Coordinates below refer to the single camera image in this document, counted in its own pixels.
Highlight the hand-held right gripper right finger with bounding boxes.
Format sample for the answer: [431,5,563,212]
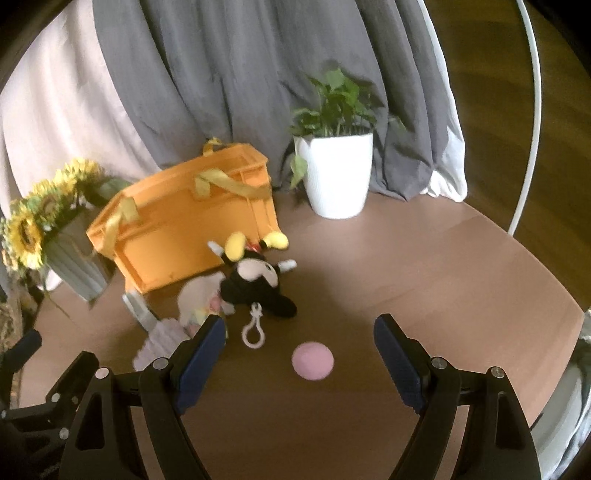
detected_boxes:
[373,314,542,480]

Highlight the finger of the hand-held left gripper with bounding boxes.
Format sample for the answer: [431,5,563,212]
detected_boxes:
[44,351,100,409]
[0,329,43,386]

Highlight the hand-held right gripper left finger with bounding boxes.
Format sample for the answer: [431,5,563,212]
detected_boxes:
[58,315,228,480]

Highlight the pale knitted cloth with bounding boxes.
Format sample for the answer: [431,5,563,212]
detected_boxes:
[133,318,195,370]

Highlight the pink soft ball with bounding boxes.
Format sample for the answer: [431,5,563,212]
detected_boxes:
[292,342,335,381]

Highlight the black mouse plush toy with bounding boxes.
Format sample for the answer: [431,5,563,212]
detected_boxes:
[208,231,298,350]

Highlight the orange plastic crate yellow straps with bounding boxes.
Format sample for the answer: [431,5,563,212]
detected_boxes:
[86,137,281,296]

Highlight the dark patterned cloth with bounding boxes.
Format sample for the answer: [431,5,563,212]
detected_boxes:
[0,272,28,342]

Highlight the small grey metal object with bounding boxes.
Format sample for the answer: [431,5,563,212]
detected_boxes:
[122,292,160,333]

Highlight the grey-green ribbed vase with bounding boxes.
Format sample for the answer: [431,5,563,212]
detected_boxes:
[44,217,112,303]

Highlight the sunflower bouquet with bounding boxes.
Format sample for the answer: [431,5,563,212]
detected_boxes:
[0,159,132,278]

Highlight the potted green plant white pot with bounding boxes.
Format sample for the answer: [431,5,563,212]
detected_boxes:
[288,67,407,220]

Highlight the white curtain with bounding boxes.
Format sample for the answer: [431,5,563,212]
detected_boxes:
[418,28,468,204]
[0,0,162,204]

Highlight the grey curtain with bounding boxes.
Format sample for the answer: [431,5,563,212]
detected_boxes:
[92,0,462,204]

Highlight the white hoop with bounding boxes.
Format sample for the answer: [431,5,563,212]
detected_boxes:
[507,0,542,236]

